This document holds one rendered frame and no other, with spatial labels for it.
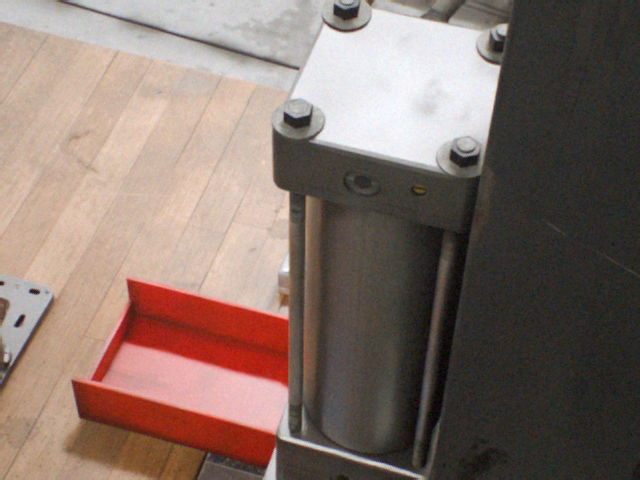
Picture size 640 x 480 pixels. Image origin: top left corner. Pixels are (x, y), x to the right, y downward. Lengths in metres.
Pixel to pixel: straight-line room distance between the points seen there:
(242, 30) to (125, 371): 1.78
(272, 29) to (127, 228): 1.63
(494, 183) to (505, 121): 0.03
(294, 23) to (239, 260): 1.68
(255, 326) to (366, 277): 0.59
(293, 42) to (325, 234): 2.29
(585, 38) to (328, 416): 0.32
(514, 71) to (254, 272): 0.84
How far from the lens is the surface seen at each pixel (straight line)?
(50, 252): 1.29
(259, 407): 1.16
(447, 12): 0.60
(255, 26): 2.90
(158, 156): 1.37
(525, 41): 0.43
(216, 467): 1.14
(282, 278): 1.22
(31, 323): 1.23
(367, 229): 0.56
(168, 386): 1.18
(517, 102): 0.45
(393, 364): 0.64
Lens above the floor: 1.88
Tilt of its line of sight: 50 degrees down
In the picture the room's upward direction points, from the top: 2 degrees clockwise
